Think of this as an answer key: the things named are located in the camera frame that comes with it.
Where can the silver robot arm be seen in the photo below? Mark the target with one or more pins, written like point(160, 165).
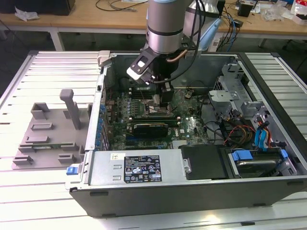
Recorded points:
point(163, 24)

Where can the CPU socket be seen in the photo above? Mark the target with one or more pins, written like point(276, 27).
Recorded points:
point(151, 109)

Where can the green RAM stick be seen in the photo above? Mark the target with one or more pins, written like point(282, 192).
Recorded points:
point(54, 146)
point(153, 118)

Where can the pale blue teach pendant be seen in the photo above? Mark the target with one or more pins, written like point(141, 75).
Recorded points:
point(209, 33)

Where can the black graphics card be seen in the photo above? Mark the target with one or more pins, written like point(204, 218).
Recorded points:
point(149, 130)

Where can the silver metal drive cage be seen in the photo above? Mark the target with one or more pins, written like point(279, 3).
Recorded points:
point(224, 95)

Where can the green motherboard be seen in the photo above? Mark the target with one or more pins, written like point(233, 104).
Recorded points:
point(192, 130)

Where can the silver chipset heat sink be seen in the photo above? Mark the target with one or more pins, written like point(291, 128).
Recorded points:
point(180, 143)

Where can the small black adapter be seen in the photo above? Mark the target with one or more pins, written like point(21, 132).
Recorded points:
point(238, 23)

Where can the black plastic shroud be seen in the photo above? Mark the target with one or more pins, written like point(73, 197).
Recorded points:
point(204, 163)

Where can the silver power supply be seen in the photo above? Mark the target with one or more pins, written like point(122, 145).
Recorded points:
point(108, 167)

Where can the blue disk carrier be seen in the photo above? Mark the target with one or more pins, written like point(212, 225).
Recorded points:
point(242, 155)

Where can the clear plastic bags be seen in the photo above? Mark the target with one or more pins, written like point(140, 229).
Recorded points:
point(275, 12)

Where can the grey parts rack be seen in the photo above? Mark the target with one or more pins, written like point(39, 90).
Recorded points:
point(55, 134)

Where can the black PC case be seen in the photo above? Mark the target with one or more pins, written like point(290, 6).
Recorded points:
point(168, 201)

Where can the hard disk drive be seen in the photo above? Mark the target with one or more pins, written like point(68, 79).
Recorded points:
point(256, 167)

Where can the blue plastic case latch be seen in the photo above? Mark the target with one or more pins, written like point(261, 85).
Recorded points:
point(72, 170)

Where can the black computer box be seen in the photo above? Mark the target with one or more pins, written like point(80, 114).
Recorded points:
point(36, 6)

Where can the red white package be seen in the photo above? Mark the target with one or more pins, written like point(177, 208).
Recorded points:
point(299, 9)

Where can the crumpled white plastic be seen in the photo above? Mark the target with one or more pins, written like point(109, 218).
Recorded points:
point(25, 14)

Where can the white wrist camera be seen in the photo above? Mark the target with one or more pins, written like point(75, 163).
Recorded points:
point(137, 72)

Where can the wooden desk white frame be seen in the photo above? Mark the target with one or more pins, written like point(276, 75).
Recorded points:
point(96, 20)

